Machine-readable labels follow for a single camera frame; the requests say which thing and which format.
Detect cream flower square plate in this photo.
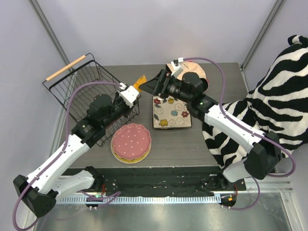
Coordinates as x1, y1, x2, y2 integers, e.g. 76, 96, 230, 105
152, 96, 192, 129

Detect pink dotted round plate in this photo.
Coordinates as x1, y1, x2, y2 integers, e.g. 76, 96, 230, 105
111, 123, 152, 160

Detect orange dotted round plate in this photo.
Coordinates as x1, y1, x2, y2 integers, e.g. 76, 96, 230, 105
110, 144, 152, 164

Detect green dotted round plate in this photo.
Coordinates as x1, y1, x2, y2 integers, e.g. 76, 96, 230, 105
115, 154, 148, 163

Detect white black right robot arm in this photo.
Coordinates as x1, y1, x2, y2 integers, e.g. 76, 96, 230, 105
139, 69, 282, 190

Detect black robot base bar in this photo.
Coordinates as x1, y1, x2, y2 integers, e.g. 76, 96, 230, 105
69, 166, 248, 196

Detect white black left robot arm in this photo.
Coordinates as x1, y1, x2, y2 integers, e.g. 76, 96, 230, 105
13, 90, 139, 218

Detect beige black bucket hat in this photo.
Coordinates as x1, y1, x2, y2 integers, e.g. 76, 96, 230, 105
176, 61, 209, 91

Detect zebra striped blanket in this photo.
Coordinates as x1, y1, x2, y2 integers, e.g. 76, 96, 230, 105
199, 35, 308, 169

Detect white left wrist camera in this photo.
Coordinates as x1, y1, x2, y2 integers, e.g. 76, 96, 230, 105
119, 83, 141, 108

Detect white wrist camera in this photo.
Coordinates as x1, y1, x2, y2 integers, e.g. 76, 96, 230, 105
171, 57, 184, 78
119, 83, 141, 108

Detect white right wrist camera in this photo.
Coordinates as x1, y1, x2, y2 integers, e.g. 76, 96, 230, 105
171, 57, 184, 78

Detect black wire dish rack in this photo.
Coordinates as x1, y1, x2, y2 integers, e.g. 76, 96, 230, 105
43, 53, 141, 147

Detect grey slotted cable duct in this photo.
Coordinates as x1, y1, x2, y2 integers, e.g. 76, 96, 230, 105
57, 194, 221, 205

